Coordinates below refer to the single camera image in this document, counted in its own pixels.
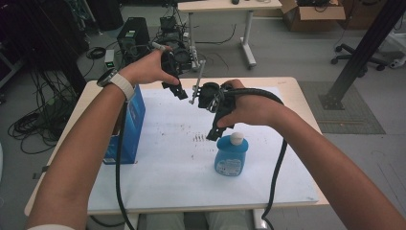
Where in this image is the wristwatch with white band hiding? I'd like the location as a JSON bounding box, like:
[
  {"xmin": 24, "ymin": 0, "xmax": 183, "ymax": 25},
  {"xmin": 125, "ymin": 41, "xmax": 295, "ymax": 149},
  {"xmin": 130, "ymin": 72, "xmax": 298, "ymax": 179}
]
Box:
[{"xmin": 96, "ymin": 68, "xmax": 137, "ymax": 103}]

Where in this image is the person's leg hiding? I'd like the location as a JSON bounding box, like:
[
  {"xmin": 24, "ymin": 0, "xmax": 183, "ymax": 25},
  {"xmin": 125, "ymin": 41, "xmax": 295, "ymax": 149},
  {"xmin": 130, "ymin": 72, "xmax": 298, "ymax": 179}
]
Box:
[
  {"xmin": 145, "ymin": 211, "xmax": 187, "ymax": 230},
  {"xmin": 204, "ymin": 210, "xmax": 254, "ymax": 230}
]

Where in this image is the person's white sleeve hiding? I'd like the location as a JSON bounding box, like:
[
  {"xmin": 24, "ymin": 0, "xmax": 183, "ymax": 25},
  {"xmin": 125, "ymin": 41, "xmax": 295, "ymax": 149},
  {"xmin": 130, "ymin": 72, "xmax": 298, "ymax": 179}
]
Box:
[{"xmin": 27, "ymin": 223, "xmax": 77, "ymax": 230}]

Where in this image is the blue cardboard box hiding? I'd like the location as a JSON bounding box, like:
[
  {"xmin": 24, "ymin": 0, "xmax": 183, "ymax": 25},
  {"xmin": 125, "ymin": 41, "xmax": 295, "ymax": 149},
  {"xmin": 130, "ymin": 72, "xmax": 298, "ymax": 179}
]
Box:
[{"xmin": 102, "ymin": 84, "xmax": 147, "ymax": 166}]

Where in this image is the small grey device green light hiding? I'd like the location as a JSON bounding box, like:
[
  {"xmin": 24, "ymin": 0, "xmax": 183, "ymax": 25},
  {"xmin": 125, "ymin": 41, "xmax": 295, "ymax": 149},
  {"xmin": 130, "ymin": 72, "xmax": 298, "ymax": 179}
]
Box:
[{"xmin": 103, "ymin": 49, "xmax": 116, "ymax": 70}]

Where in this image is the blue bottle with white cap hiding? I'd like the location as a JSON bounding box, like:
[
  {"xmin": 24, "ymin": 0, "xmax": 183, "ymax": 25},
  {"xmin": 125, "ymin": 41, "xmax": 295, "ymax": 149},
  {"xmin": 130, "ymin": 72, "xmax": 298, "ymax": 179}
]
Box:
[{"xmin": 214, "ymin": 131, "xmax": 250, "ymax": 177}]

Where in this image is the white table leg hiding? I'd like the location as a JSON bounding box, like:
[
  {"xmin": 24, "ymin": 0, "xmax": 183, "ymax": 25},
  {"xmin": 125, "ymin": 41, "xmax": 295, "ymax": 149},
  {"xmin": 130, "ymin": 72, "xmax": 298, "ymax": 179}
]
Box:
[{"xmin": 252, "ymin": 209, "xmax": 270, "ymax": 230}]

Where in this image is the person's right leg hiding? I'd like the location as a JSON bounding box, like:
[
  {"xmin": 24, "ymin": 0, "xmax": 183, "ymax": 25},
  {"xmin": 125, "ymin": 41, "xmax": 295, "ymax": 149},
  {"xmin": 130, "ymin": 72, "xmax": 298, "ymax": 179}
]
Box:
[{"xmin": 204, "ymin": 210, "xmax": 254, "ymax": 230}]

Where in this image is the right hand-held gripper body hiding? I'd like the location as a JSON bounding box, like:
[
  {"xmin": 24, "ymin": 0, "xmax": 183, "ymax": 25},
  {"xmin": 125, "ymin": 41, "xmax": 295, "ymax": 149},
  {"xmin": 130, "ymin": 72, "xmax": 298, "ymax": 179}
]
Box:
[{"xmin": 189, "ymin": 59, "xmax": 237, "ymax": 124}]

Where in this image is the black equipment on floor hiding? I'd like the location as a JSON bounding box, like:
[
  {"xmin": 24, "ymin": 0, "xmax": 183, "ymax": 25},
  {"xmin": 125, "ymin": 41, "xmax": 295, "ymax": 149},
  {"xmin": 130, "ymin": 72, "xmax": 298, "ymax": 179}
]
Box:
[{"xmin": 152, "ymin": 14, "xmax": 206, "ymax": 75}]

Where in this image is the black metal stand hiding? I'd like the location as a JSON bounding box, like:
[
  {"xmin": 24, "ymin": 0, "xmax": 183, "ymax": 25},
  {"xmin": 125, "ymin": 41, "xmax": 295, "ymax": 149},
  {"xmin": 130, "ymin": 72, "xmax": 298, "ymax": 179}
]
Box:
[{"xmin": 318, "ymin": 0, "xmax": 406, "ymax": 111}]

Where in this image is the person's left leg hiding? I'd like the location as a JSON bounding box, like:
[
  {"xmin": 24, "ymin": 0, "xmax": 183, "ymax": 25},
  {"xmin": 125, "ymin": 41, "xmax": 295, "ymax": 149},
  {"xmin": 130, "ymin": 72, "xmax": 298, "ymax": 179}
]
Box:
[{"xmin": 145, "ymin": 211, "xmax": 187, "ymax": 230}]

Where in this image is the right hand-held gripper cable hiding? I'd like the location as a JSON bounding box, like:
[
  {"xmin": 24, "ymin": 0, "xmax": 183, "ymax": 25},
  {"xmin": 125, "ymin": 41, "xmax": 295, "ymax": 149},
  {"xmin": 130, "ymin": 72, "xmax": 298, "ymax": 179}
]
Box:
[{"xmin": 223, "ymin": 87, "xmax": 288, "ymax": 230}]

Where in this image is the white desk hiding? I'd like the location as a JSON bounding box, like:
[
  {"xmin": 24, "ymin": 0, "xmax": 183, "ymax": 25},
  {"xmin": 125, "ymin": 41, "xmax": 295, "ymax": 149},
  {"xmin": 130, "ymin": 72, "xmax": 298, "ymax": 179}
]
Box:
[{"xmin": 176, "ymin": 0, "xmax": 283, "ymax": 70}]

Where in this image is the white paper sheet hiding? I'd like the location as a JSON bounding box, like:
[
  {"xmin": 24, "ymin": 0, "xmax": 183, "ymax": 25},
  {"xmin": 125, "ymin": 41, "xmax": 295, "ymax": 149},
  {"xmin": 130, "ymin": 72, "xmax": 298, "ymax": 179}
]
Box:
[{"xmin": 87, "ymin": 85, "xmax": 320, "ymax": 215}]

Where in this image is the grey floor mat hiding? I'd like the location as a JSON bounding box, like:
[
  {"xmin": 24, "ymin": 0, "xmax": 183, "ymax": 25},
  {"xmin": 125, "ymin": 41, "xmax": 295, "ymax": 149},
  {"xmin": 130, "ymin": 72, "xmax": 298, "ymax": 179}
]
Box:
[{"xmin": 298, "ymin": 80, "xmax": 387, "ymax": 135}]

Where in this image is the coiled black cable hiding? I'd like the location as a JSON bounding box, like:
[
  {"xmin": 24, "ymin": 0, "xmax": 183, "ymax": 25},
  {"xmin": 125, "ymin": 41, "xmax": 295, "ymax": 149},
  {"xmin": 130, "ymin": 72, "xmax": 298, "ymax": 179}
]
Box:
[{"xmin": 85, "ymin": 46, "xmax": 107, "ymax": 60}]

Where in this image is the black tape strip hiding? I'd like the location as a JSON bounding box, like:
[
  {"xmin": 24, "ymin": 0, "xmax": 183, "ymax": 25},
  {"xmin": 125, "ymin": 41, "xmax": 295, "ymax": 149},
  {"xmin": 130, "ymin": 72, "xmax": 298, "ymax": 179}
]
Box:
[{"xmin": 32, "ymin": 165, "xmax": 51, "ymax": 180}]

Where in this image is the black office chair base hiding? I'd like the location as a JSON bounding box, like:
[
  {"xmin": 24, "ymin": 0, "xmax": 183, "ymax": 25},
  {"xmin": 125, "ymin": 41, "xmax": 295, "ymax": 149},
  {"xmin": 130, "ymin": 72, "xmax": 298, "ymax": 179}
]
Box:
[{"xmin": 329, "ymin": 42, "xmax": 390, "ymax": 73}]

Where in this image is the person's left hand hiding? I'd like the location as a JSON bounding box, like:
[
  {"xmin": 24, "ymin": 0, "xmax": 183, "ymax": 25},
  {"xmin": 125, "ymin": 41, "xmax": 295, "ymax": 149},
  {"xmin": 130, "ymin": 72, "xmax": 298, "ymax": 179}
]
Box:
[{"xmin": 118, "ymin": 47, "xmax": 180, "ymax": 87}]

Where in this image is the black computer tower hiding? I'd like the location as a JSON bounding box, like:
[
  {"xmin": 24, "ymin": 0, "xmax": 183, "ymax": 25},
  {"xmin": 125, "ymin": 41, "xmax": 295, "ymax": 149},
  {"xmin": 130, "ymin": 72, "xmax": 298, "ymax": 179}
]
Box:
[{"xmin": 116, "ymin": 16, "xmax": 151, "ymax": 66}]

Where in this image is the bundle of black floor cables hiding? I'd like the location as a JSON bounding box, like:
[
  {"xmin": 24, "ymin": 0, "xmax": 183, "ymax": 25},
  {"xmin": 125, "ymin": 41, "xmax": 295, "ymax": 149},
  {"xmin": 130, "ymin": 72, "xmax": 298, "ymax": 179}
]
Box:
[{"xmin": 7, "ymin": 68, "xmax": 82, "ymax": 155}]

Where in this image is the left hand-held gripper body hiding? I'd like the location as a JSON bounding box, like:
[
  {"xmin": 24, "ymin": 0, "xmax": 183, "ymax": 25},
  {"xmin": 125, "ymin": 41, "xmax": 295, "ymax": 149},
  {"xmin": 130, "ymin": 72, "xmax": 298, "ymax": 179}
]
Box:
[{"xmin": 160, "ymin": 49, "xmax": 185, "ymax": 84}]

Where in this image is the open brown cardboard box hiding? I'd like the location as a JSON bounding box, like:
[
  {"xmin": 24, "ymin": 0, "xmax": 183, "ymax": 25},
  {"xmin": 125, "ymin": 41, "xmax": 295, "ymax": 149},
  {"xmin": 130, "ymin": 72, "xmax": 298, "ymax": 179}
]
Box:
[{"xmin": 280, "ymin": 0, "xmax": 348, "ymax": 33}]

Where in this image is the hand-held gripper cable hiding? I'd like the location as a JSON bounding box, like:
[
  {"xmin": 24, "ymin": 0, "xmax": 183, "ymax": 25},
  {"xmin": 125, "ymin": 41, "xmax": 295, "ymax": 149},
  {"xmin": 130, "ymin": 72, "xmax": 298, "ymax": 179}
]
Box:
[
  {"xmin": 114, "ymin": 100, "xmax": 137, "ymax": 230},
  {"xmin": 223, "ymin": 87, "xmax": 288, "ymax": 230}
]

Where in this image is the person's right hand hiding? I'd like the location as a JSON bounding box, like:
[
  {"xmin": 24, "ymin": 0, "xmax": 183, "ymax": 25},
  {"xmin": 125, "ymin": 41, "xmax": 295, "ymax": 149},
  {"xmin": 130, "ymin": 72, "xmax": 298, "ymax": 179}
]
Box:
[{"xmin": 216, "ymin": 79, "xmax": 290, "ymax": 128}]

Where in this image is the left hand-held gripper cable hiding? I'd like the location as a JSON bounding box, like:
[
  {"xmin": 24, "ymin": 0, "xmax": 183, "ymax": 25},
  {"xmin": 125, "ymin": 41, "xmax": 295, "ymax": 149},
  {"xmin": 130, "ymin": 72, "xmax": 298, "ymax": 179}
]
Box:
[{"xmin": 114, "ymin": 100, "xmax": 137, "ymax": 230}]

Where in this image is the black cable under desk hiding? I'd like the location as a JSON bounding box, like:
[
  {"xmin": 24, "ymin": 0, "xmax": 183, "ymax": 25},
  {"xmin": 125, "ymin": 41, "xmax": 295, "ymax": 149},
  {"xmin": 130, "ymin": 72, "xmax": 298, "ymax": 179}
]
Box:
[{"xmin": 194, "ymin": 23, "xmax": 238, "ymax": 46}]

